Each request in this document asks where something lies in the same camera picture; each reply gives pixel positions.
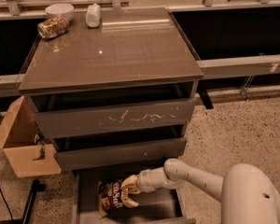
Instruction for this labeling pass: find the black stand base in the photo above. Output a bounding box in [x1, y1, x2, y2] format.
[21, 179, 46, 224]

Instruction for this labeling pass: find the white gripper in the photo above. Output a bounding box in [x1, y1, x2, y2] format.
[121, 167, 164, 208]

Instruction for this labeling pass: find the tipped drink can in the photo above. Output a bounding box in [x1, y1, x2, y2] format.
[37, 17, 69, 39]

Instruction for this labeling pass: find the grey drawer cabinet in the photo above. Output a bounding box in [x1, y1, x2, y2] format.
[18, 7, 204, 173]

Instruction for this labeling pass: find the grey open bottom drawer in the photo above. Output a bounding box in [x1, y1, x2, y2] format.
[71, 160, 196, 224]

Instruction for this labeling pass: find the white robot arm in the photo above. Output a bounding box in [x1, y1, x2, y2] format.
[121, 159, 280, 224]

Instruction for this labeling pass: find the white bowl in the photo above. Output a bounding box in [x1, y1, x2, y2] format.
[45, 3, 74, 22]

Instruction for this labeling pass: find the metal railing frame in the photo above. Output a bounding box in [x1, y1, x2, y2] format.
[0, 0, 280, 99]

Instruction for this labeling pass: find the grey middle drawer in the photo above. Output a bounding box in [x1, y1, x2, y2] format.
[55, 125, 187, 171]

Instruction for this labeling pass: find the cardboard box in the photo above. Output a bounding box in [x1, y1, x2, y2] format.
[0, 96, 62, 177]

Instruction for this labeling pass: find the grey top drawer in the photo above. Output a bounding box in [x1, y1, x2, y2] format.
[30, 90, 195, 138]

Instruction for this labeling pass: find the black cable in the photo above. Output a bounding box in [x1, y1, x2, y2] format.
[0, 154, 15, 221]

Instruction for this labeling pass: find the brown chip bag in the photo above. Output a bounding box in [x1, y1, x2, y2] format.
[98, 178, 127, 218]

